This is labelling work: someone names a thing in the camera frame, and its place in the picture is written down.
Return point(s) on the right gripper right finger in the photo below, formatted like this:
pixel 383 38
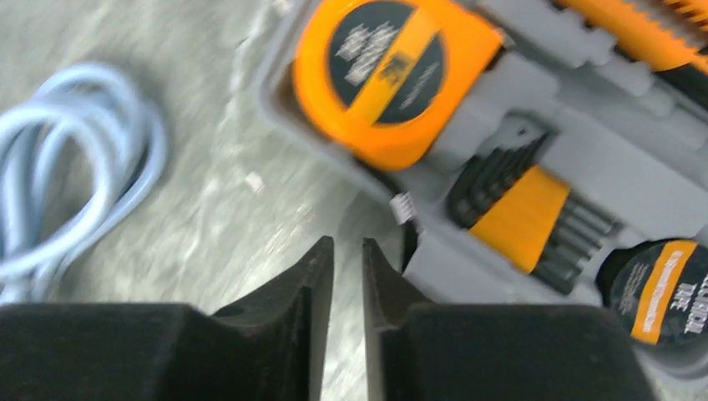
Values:
pixel 417 349

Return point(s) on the orange tape measure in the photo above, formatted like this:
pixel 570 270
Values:
pixel 383 78

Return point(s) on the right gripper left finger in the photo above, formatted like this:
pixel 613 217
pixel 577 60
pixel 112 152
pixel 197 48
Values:
pixel 268 345

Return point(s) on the grey tool tray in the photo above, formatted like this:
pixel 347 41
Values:
pixel 623 140

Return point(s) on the hex key set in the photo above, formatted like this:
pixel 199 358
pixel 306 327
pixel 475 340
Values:
pixel 527 215

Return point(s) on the black electrical tape roll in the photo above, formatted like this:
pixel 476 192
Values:
pixel 658 290

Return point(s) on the orange utility knife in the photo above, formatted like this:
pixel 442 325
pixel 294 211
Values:
pixel 670 36

